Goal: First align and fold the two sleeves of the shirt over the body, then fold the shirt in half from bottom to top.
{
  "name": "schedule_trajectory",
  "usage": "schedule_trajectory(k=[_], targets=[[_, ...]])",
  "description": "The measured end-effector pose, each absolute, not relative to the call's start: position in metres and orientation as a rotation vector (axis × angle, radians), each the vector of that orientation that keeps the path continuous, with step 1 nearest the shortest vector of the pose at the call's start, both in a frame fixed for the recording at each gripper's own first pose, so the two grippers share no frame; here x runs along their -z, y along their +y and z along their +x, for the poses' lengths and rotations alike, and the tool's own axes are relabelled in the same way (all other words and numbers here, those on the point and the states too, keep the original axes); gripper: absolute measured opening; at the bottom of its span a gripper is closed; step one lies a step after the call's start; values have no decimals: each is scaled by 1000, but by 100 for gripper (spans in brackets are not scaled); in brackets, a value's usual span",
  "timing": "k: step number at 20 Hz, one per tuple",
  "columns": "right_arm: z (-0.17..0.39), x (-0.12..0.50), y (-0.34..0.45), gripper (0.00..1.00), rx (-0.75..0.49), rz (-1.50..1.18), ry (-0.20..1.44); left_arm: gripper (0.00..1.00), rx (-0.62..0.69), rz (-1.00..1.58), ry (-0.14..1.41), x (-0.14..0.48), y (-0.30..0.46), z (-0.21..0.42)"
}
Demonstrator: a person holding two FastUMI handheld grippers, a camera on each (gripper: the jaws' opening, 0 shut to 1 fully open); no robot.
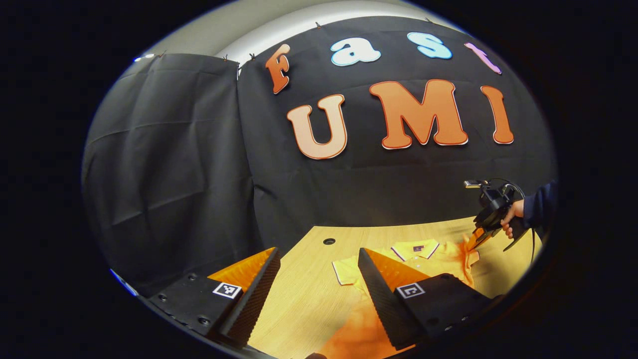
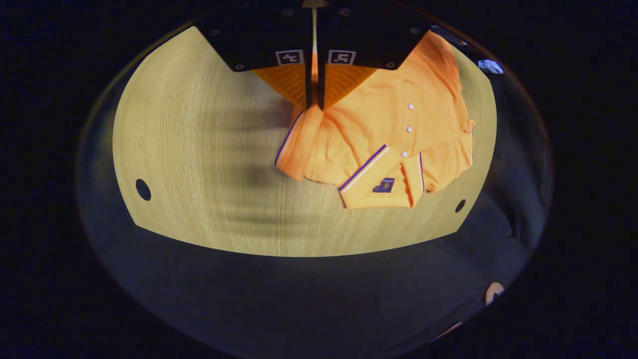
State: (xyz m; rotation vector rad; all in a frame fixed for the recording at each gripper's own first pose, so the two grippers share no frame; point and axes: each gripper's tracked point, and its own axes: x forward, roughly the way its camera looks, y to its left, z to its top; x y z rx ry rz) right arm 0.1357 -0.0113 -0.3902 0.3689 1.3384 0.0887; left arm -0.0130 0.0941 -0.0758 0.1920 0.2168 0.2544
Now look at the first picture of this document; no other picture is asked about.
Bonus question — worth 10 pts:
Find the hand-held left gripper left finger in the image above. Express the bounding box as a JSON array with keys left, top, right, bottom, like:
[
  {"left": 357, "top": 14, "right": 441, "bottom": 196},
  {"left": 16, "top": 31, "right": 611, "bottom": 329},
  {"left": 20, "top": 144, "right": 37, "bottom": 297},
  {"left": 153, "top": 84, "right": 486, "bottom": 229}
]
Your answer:
[{"left": 149, "top": 247, "right": 281, "bottom": 349}]

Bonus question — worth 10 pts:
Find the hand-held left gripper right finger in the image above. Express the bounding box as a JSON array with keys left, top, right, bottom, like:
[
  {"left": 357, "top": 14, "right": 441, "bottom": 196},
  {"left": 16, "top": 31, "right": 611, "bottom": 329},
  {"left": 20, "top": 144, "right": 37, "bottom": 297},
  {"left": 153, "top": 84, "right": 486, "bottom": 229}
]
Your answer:
[{"left": 358, "top": 248, "right": 500, "bottom": 351}]

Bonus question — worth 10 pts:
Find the orange T-shirt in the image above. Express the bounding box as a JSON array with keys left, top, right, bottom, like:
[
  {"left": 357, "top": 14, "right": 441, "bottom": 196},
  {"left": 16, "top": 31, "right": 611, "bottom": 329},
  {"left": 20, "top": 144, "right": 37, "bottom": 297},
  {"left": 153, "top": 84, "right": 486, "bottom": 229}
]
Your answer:
[{"left": 319, "top": 239, "right": 481, "bottom": 359}]

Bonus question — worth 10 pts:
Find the black backdrop cloth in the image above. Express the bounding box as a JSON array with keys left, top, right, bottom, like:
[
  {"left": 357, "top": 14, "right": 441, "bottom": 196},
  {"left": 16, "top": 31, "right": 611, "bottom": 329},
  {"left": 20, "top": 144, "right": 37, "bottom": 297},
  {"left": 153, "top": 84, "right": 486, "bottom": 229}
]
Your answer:
[{"left": 81, "top": 16, "right": 558, "bottom": 298}]

